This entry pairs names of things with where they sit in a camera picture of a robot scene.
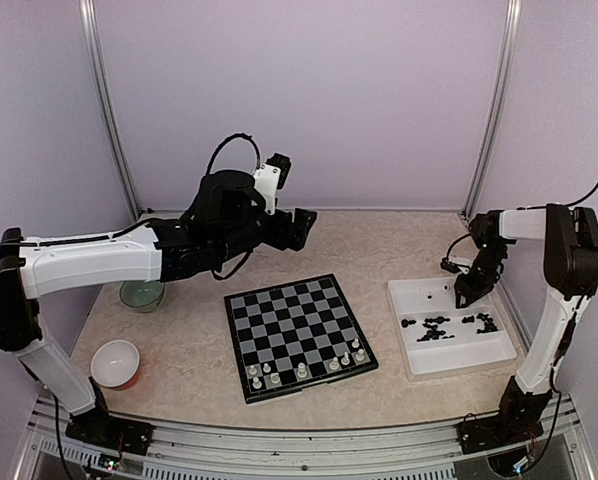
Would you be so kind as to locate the black chess pieces cluster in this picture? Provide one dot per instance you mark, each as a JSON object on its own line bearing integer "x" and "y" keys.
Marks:
{"x": 487, "y": 323}
{"x": 434, "y": 331}

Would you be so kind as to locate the white orange bowl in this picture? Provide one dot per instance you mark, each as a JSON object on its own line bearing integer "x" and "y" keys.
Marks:
{"x": 116, "y": 365}

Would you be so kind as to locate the aluminium frame post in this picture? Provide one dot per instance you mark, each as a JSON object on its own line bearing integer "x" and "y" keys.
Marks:
{"x": 95, "y": 52}
{"x": 495, "y": 112}

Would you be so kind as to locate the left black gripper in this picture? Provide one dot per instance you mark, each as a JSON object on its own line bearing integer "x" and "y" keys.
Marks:
{"x": 300, "y": 229}

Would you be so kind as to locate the black chess piece far left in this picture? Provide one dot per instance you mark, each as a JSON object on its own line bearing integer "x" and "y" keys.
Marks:
{"x": 406, "y": 322}

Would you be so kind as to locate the aluminium front rail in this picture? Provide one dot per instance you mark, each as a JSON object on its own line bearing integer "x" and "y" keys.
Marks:
{"x": 181, "y": 450}

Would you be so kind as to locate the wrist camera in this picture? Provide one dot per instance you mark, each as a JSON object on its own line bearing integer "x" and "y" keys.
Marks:
{"x": 269, "y": 178}
{"x": 455, "y": 265}

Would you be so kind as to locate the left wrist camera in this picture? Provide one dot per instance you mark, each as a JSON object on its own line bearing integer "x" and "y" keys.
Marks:
{"x": 269, "y": 178}

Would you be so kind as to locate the white chess queen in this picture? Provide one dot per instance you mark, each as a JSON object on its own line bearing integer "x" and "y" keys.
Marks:
{"x": 301, "y": 371}

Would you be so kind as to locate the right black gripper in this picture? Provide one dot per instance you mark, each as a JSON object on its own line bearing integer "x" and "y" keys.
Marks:
{"x": 471, "y": 289}

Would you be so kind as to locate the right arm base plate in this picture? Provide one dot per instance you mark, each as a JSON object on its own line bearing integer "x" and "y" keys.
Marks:
{"x": 486, "y": 433}

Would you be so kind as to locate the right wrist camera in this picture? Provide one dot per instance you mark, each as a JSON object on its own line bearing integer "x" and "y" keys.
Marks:
{"x": 455, "y": 265}

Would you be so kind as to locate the left aluminium frame post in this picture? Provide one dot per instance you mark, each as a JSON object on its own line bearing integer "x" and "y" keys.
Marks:
{"x": 95, "y": 52}

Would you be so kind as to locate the black chess pieces right cluster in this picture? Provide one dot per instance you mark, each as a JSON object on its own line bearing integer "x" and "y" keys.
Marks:
{"x": 487, "y": 323}

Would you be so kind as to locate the black grey chess board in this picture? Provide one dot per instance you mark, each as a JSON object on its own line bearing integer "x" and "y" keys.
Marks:
{"x": 307, "y": 321}

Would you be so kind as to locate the white chess bishop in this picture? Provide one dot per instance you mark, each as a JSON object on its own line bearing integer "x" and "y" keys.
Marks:
{"x": 334, "y": 365}

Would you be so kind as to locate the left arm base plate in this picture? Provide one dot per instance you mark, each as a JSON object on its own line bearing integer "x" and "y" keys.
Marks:
{"x": 111, "y": 432}

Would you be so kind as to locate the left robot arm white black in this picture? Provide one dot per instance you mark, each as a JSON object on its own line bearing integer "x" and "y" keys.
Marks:
{"x": 232, "y": 214}

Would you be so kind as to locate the green glass bowl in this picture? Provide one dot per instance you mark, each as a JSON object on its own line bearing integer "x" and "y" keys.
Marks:
{"x": 142, "y": 297}

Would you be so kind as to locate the white plastic tray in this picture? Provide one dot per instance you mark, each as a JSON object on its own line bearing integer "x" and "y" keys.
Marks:
{"x": 467, "y": 352}

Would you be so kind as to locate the right aluminium frame post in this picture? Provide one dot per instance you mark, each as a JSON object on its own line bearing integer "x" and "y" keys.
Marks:
{"x": 495, "y": 112}

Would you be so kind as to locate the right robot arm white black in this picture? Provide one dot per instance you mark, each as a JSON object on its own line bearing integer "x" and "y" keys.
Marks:
{"x": 570, "y": 269}

